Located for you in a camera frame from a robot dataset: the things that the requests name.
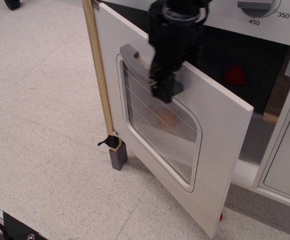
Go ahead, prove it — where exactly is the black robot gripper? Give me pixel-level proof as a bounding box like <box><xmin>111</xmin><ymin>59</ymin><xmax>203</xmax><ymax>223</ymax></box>
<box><xmin>148</xmin><ymin>0</ymin><xmax>209</xmax><ymax>103</ymax></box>

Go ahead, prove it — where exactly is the grey oven door handle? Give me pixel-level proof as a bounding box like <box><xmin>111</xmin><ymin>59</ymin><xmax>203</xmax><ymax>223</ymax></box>
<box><xmin>119</xmin><ymin>44</ymin><xmax>184</xmax><ymax>97</ymax></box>

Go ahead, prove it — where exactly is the white toy oven door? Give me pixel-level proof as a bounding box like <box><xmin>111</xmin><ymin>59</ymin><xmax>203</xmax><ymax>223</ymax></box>
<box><xmin>94</xmin><ymin>2</ymin><xmax>254</xmax><ymax>238</ymax></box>

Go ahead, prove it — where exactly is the red toy inside oven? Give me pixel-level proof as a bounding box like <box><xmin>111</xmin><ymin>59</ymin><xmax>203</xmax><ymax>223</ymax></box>
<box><xmin>223</xmin><ymin>64</ymin><xmax>247</xmax><ymax>87</ymax></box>

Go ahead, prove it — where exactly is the black zip tie clip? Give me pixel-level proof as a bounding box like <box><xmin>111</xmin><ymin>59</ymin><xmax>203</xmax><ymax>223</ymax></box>
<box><xmin>97</xmin><ymin>135</ymin><xmax>120</xmax><ymax>149</ymax></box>

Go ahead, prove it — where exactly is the white toy kitchen cabinet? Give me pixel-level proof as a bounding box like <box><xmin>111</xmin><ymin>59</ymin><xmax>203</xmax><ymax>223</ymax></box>
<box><xmin>103</xmin><ymin>0</ymin><xmax>290</xmax><ymax>205</ymax></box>

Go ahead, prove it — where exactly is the grey temperature knob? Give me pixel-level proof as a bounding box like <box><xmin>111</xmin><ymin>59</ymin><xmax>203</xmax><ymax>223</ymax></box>
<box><xmin>237</xmin><ymin>0</ymin><xmax>276</xmax><ymax>18</ymax></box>

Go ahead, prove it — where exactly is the black wheel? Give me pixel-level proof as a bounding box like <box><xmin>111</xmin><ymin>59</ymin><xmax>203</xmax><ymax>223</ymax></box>
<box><xmin>4</xmin><ymin>0</ymin><xmax>21</xmax><ymax>11</ymax></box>

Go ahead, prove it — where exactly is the wooden kitchen corner post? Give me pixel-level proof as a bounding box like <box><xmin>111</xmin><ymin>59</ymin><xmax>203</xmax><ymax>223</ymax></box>
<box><xmin>82</xmin><ymin>0</ymin><xmax>115</xmax><ymax>136</ymax></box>

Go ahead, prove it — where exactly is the grey post foot cap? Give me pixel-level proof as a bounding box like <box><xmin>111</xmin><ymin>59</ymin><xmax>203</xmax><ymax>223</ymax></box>
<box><xmin>109</xmin><ymin>142</ymin><xmax>128</xmax><ymax>171</ymax></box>

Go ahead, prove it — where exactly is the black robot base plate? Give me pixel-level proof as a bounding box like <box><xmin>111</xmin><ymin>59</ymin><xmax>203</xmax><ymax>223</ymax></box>
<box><xmin>3</xmin><ymin>212</ymin><xmax>48</xmax><ymax>240</ymax></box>

